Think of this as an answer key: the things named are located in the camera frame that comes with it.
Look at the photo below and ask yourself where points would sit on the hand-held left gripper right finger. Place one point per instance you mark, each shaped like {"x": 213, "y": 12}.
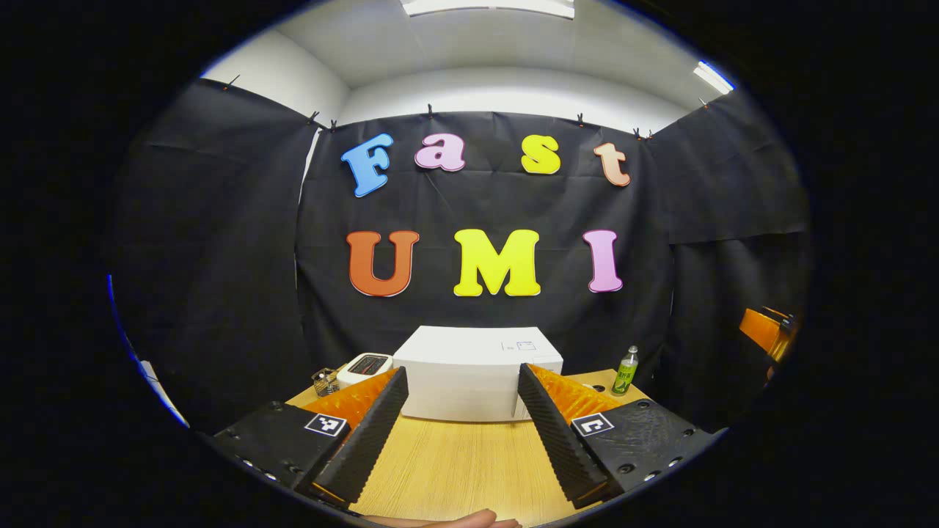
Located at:
{"x": 561, "y": 447}

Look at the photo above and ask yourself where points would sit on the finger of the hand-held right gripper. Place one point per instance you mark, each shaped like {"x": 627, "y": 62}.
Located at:
{"x": 759, "y": 330}

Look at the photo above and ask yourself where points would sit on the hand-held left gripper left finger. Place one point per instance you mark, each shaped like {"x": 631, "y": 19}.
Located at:
{"x": 367, "y": 444}

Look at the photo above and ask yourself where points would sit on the white microwave oven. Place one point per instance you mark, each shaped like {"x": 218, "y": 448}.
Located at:
{"x": 469, "y": 374}

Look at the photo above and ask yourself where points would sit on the white toaster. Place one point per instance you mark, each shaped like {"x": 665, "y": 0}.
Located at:
{"x": 367, "y": 364}

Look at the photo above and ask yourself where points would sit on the green drink bottle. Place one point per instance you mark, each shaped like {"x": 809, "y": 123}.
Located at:
{"x": 624, "y": 378}

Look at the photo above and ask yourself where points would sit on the black backdrop cloth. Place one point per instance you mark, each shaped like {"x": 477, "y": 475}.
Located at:
{"x": 499, "y": 205}

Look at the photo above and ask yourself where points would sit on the narrow ceiling light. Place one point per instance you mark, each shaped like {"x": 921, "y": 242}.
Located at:
{"x": 713, "y": 76}

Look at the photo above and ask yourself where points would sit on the large ceiling light panel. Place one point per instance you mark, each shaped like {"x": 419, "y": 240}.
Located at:
{"x": 488, "y": 6}

